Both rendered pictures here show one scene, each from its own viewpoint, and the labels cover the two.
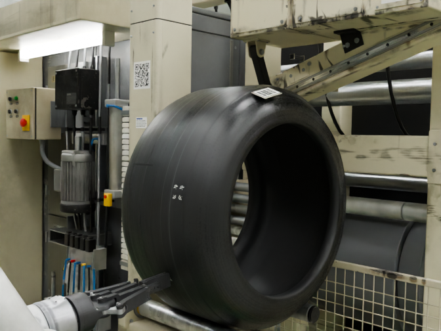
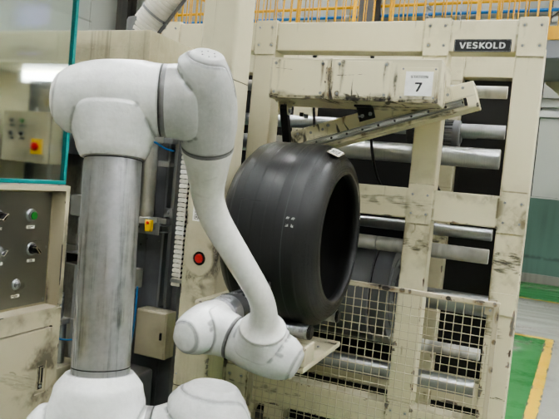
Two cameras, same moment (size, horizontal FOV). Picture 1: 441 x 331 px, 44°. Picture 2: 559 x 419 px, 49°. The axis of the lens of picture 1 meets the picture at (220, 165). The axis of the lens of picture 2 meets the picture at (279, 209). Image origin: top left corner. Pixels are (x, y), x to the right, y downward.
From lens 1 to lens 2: 0.88 m
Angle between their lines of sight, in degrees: 22
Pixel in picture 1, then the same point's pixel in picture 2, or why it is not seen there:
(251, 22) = (290, 87)
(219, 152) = (317, 194)
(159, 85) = not seen: hidden behind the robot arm
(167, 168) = (277, 204)
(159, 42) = not seen: hidden behind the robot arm
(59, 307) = (234, 301)
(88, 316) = (246, 308)
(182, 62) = (240, 115)
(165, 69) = not seen: hidden behind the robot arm
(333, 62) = (348, 127)
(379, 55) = (387, 127)
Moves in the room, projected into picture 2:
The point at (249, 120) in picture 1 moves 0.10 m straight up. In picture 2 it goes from (331, 172) to (334, 138)
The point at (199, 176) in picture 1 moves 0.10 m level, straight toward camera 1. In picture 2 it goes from (306, 211) to (323, 214)
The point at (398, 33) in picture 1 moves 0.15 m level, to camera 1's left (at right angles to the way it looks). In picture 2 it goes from (402, 114) to (365, 108)
